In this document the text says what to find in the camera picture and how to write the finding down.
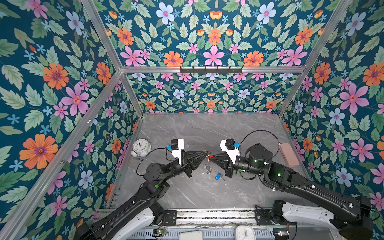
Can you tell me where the black hook rail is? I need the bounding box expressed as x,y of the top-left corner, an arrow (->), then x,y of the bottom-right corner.
179,66 -> 243,75

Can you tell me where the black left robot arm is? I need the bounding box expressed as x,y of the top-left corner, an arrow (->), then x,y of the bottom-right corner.
74,150 -> 210,240

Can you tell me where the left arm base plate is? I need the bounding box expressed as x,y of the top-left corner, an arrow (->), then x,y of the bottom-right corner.
151,210 -> 178,227

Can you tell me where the large grey perforated keyring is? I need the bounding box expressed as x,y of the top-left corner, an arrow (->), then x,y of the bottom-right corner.
203,152 -> 212,175

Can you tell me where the white square clock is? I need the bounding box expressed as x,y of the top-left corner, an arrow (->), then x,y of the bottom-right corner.
235,226 -> 257,240

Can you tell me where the white alarm clock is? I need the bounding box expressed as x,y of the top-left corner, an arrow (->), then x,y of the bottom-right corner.
131,139 -> 152,158

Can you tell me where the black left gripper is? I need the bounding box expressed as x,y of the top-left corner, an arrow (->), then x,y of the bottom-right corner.
161,149 -> 208,184

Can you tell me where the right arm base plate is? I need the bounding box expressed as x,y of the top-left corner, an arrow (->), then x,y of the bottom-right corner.
254,208 -> 287,226

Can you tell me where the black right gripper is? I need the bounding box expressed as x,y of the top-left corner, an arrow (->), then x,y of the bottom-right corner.
209,152 -> 265,179

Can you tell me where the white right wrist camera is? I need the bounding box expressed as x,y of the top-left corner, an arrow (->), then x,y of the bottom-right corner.
220,139 -> 240,164

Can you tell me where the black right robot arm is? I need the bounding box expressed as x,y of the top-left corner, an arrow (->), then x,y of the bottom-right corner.
209,144 -> 373,240

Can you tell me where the white device at front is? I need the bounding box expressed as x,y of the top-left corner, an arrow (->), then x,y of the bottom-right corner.
179,231 -> 203,240

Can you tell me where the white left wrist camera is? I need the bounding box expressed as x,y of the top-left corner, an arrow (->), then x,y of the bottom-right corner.
167,139 -> 185,165

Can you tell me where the key with blue tag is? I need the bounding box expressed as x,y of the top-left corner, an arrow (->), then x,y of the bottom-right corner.
215,173 -> 225,181

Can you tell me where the pink rectangular case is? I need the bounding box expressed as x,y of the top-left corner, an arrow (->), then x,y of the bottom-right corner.
280,143 -> 300,168

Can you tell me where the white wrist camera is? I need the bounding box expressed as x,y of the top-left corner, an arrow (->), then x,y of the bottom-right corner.
167,139 -> 185,165
220,139 -> 240,164

